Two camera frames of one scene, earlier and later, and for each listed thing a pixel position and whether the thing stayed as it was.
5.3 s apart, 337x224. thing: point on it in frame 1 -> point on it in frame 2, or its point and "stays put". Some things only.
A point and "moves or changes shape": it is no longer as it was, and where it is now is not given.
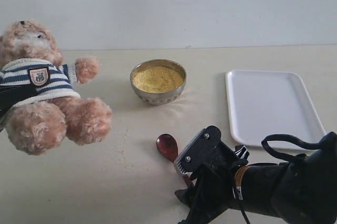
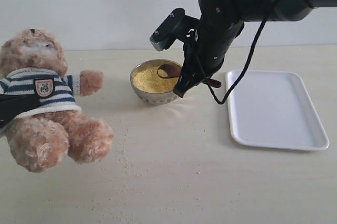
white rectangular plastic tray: (264, 103) stays put
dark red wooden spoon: (168, 146) -> (171, 70)
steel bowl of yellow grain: (158, 81) stays put
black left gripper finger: (11, 94) -> (11, 105)
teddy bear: (30, 53) moves or changes shape
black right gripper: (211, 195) -> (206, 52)
